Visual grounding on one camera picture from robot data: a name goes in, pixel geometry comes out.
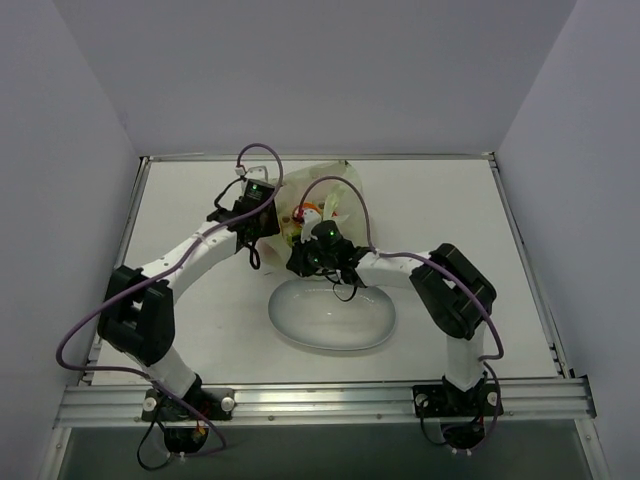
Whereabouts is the purple cable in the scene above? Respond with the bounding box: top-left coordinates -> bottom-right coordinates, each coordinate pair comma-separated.
299,174 -> 504,446
55,143 -> 285,451

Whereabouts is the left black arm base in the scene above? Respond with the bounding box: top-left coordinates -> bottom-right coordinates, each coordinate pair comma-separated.
140,377 -> 236,457

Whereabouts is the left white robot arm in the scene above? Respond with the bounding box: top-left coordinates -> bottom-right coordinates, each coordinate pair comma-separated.
97,179 -> 280,419

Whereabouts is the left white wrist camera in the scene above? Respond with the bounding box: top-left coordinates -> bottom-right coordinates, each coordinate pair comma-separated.
234,165 -> 269,182

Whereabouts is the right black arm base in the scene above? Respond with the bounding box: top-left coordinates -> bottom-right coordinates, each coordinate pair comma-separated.
412,368 -> 504,456

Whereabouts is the white oval plate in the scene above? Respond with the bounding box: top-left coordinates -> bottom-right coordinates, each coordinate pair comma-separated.
268,280 -> 397,353

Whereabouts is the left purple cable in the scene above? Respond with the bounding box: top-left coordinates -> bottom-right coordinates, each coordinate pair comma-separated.
55,143 -> 285,451

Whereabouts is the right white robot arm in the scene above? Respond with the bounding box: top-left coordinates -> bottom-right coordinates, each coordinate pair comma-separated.
286,221 -> 504,413

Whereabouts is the aluminium front rail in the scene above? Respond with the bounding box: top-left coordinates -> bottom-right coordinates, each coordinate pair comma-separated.
54,378 -> 596,428

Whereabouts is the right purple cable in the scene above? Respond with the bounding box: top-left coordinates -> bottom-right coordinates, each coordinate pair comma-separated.
299,174 -> 504,446

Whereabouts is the translucent plastic bag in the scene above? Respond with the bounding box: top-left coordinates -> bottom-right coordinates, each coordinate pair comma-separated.
257,160 -> 368,270

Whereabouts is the orange fake fruit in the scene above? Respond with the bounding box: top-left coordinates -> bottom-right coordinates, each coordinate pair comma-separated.
299,202 -> 323,214

